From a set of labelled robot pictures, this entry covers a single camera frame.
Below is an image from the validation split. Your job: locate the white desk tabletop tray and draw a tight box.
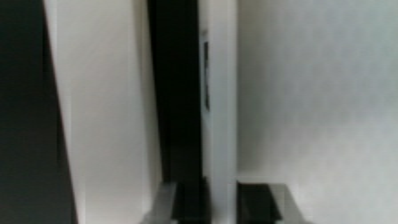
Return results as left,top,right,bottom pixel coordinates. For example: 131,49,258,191
199,0,398,224

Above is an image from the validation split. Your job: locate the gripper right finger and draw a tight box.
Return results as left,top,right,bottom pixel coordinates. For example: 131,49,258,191
236,183,311,224

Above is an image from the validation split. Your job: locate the white U-shaped obstacle fence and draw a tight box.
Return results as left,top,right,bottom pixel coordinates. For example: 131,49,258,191
44,0,160,224

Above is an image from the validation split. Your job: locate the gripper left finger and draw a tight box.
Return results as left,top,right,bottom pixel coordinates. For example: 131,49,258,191
140,182,208,224

